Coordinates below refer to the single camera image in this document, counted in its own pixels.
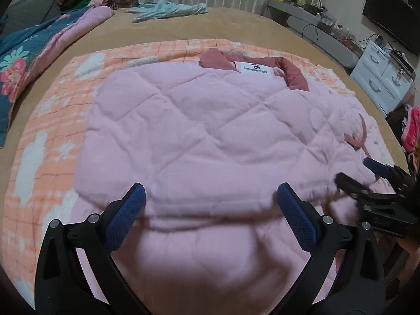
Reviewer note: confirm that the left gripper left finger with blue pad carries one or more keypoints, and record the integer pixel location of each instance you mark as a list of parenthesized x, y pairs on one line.
[(75, 272)]

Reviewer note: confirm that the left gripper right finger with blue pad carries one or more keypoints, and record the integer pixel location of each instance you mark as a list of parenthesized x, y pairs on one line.
[(344, 274)]

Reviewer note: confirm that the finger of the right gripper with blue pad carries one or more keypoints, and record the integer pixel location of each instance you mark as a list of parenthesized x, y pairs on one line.
[(352, 188), (394, 174)]

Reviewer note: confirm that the pink quilted jacket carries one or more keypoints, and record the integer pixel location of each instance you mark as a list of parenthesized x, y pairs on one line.
[(211, 144)]

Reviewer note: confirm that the pink red clothes pile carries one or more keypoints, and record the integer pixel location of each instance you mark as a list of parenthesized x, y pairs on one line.
[(410, 135)]

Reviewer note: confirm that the white drawer cabinet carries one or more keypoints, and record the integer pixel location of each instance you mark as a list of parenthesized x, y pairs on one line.
[(386, 81)]

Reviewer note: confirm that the orange white plaid blanket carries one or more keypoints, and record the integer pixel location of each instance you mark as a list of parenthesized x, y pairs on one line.
[(41, 186)]

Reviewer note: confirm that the grey curved dressing table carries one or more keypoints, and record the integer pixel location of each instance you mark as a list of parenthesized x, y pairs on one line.
[(305, 25)]

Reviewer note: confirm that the clutter on dressing table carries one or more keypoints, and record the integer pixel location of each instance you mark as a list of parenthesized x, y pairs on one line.
[(326, 22)]

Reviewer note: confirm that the tan bed sheet mattress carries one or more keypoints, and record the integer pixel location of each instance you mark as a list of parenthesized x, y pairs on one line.
[(232, 24)]

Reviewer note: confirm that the blue floral pink duvet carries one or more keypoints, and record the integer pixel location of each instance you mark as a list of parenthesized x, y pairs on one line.
[(27, 53)]

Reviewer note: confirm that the light blue garment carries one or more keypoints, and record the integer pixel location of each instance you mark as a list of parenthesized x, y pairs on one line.
[(163, 9)]

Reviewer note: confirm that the grey headboard cushion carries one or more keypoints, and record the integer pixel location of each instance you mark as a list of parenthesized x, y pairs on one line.
[(28, 13)]

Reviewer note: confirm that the black wall television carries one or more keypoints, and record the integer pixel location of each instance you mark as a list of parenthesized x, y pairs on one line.
[(397, 18)]

